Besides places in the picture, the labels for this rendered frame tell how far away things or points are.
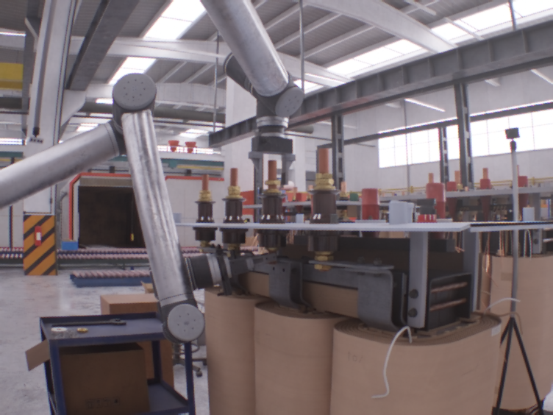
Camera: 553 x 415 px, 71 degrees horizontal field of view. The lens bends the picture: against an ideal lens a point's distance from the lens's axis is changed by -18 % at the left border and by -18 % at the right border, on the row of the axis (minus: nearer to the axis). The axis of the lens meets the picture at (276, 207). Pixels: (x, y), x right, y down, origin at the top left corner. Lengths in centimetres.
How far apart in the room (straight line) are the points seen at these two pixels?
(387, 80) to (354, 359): 1142
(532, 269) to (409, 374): 172
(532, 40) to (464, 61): 189
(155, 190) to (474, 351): 99
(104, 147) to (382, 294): 104
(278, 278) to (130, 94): 76
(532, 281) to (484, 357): 149
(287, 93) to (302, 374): 85
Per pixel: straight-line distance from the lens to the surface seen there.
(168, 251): 128
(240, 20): 104
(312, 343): 142
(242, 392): 188
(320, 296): 150
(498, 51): 1039
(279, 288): 151
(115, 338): 187
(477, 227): 83
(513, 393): 289
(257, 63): 115
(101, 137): 163
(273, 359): 153
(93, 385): 198
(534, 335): 281
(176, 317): 124
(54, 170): 161
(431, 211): 144
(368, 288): 118
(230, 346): 183
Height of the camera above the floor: 137
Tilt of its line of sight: 2 degrees up
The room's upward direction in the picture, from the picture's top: straight up
